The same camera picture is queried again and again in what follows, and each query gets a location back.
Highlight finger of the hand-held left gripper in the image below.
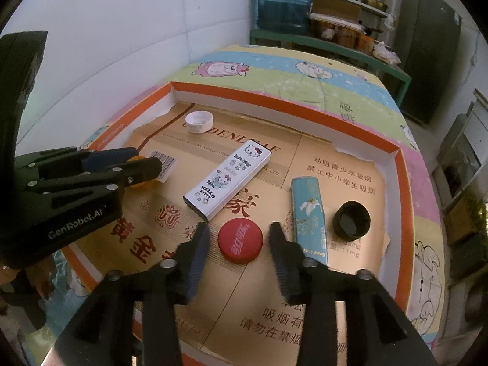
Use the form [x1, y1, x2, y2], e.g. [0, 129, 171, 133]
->
[27, 157, 163, 196]
[15, 146, 140, 178]

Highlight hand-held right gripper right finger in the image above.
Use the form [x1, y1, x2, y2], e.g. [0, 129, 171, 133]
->
[269, 222, 439, 366]

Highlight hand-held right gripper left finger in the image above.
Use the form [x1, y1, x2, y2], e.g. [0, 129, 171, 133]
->
[55, 222, 211, 366]

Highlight orange bottle cap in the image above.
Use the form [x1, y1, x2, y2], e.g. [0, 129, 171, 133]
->
[127, 155, 161, 188]

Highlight red bottle cap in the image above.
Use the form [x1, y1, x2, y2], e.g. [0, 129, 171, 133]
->
[217, 217, 264, 265]

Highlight teal flower print box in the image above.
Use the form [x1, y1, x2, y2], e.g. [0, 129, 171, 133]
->
[292, 177, 329, 267]

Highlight orange rimmed cardboard tray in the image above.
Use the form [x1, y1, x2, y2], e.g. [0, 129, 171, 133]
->
[61, 81, 414, 366]

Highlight white bottle cap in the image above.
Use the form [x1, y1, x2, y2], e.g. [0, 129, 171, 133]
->
[185, 110, 214, 134]

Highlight black bottle cap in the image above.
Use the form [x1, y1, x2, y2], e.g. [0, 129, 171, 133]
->
[335, 201, 371, 237]

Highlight white cartoon cat tin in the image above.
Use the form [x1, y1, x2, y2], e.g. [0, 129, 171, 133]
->
[182, 142, 272, 222]

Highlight person's left hand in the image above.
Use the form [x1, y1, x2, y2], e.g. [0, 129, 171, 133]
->
[0, 261, 55, 332]

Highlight white kitchen counter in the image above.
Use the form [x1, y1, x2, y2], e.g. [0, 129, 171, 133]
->
[431, 88, 488, 288]

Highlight green metal table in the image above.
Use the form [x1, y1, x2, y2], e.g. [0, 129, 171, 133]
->
[249, 28, 412, 112]

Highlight blue water jug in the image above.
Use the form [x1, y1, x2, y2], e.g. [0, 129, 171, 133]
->
[255, 0, 314, 35]

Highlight white plastic bag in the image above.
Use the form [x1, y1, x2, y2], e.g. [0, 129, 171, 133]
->
[371, 41, 402, 64]

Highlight row of orange food jars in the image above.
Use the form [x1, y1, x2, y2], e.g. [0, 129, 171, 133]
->
[310, 21, 376, 55]

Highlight brown cardboard box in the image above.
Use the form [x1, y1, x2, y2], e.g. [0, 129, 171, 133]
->
[313, 0, 362, 21]

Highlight dark grey refrigerator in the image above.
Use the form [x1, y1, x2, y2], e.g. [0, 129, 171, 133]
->
[393, 0, 463, 124]

